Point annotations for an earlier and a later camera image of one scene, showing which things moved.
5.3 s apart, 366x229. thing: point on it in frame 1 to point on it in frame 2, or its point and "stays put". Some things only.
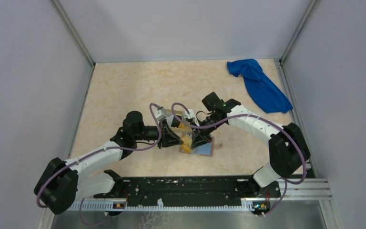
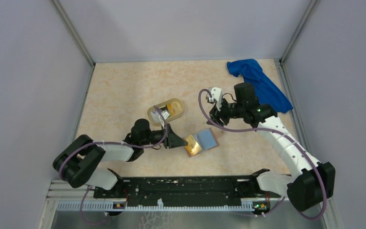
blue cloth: x=259 y=86 stays put
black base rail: x=192 y=188 stays put
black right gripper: x=200 y=136 to x=215 y=117
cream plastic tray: x=178 y=128 to x=175 y=108
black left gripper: x=168 y=138 stays put
